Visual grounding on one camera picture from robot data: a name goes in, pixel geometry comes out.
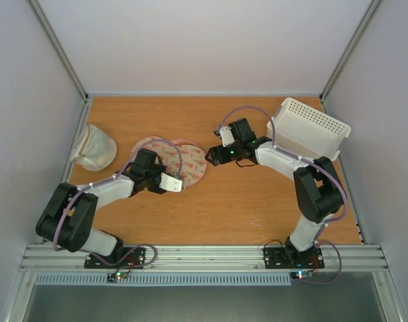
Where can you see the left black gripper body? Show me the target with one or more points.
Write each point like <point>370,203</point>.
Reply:
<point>150,176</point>

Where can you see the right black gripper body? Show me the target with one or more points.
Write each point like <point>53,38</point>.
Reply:
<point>216,155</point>

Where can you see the white perforated plastic basket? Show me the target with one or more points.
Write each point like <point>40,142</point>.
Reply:
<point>306,131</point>

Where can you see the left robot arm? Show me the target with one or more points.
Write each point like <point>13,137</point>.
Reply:
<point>67,220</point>

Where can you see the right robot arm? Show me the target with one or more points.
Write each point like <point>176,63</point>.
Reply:
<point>318,189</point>

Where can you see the white round mesh bag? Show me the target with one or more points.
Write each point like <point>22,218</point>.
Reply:
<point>94,150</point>

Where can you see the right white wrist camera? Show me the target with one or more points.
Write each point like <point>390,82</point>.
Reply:
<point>226,136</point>

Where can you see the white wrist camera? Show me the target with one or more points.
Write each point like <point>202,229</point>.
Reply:
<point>170,183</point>
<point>226,136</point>

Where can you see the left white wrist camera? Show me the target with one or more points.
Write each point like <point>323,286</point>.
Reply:
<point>170,183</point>

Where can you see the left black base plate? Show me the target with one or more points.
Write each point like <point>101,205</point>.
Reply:
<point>127,256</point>

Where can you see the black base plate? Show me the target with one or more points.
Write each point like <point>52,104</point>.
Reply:
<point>127,256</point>
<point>275,258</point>

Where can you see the grey slotted cable duct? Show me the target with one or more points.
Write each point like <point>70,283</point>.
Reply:
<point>149,279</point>

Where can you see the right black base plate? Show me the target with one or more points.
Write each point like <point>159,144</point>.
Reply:
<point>275,258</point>

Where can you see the aluminium front rail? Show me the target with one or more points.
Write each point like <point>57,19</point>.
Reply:
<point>352,258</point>

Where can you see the right aluminium frame post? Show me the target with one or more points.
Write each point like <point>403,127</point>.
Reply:
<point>354,40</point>

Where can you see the aluminium frame post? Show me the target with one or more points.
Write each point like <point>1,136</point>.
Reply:
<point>43,20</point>
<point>354,40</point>

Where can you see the left aluminium frame post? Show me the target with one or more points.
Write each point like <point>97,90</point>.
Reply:
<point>43,20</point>

